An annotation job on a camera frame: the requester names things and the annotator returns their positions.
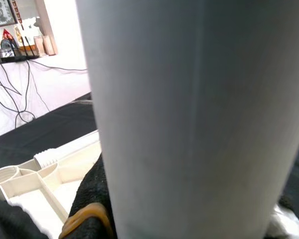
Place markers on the white plastic children table top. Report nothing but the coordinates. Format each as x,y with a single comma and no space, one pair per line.
40,206

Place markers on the yellow rubber band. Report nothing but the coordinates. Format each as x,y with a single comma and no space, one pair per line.
76,217

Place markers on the framed grey wall picture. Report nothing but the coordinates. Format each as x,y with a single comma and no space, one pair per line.
1,11

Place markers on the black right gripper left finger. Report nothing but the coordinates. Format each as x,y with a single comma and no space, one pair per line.
94,189

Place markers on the red paper wall strip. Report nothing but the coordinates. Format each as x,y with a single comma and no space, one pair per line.
17,13

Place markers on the black router with antennas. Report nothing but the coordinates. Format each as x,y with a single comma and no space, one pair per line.
17,59

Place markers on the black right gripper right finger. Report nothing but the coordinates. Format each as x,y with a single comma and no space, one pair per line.
285,219

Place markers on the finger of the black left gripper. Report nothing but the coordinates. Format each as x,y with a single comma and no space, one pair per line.
5,221

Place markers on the white candle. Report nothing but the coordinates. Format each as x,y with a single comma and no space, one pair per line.
49,44
38,46

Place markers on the red hanging ornament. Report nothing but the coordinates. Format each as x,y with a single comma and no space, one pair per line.
7,35

